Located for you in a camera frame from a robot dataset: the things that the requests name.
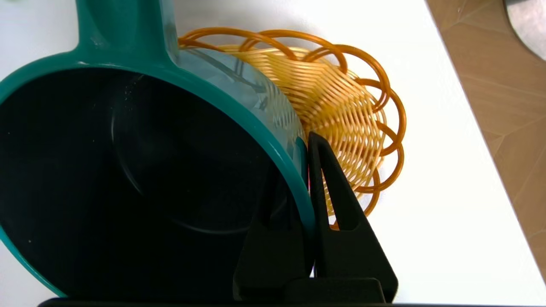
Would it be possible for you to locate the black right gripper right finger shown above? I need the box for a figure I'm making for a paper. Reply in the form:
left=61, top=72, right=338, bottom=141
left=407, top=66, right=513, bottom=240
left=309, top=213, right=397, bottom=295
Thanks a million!
left=283, top=131, right=399, bottom=303

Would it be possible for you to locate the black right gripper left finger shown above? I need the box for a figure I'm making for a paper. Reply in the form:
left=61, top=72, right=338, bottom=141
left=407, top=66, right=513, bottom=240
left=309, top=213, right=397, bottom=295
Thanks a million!
left=233, top=164, right=308, bottom=301

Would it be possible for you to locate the teal cup with dark interior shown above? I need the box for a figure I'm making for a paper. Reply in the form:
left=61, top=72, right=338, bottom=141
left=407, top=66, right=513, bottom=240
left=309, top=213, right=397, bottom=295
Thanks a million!
left=0, top=0, right=316, bottom=299

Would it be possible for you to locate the orange woven plastic basket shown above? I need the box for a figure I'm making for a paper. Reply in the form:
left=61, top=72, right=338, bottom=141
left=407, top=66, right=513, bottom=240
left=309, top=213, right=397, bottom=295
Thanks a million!
left=178, top=27, right=407, bottom=231

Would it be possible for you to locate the grey round metal base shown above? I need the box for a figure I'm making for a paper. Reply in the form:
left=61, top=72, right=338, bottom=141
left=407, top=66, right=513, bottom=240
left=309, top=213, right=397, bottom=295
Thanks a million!
left=503, top=0, right=546, bottom=49

